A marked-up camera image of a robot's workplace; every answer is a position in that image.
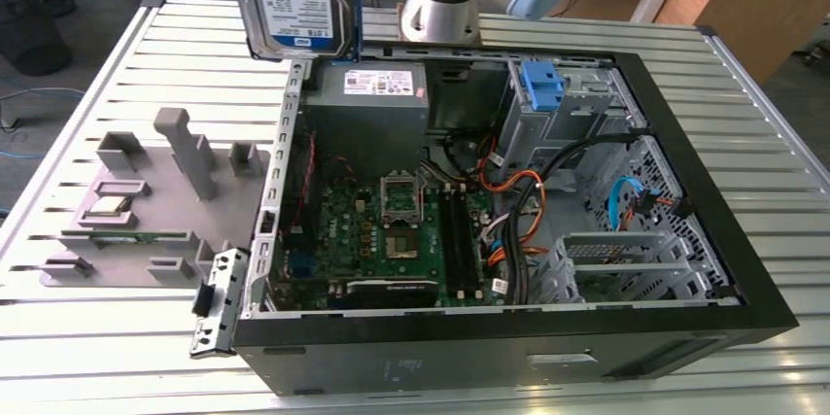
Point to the metal disk bay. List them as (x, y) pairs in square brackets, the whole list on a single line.
[(622, 266)]

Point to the black RAM slot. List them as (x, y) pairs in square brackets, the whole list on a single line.
[(468, 245), (449, 240)]

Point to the grey power supply unit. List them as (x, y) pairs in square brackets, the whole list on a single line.
[(370, 128)]

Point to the CPU socket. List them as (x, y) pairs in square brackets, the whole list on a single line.
[(402, 246)]

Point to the green motherboard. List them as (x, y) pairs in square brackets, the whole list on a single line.
[(350, 235)]

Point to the black graphics card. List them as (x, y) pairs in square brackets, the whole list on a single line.
[(389, 291)]

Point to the blue plastic drive latch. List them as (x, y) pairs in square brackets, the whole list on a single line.
[(538, 87)]

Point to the metal drive cage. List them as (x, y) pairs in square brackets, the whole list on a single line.
[(577, 114)]

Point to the black open PC case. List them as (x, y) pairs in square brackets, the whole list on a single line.
[(454, 361)]

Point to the grey parts rack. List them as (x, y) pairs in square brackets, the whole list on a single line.
[(169, 235)]

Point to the green RAM stick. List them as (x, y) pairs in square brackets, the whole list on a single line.
[(123, 238)]

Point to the silver CPU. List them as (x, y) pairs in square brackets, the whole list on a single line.
[(110, 204)]

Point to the black mesh waste bin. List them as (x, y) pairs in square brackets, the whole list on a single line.
[(39, 41)]

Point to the metal card retention bracket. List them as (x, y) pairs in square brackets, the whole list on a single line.
[(223, 288)]

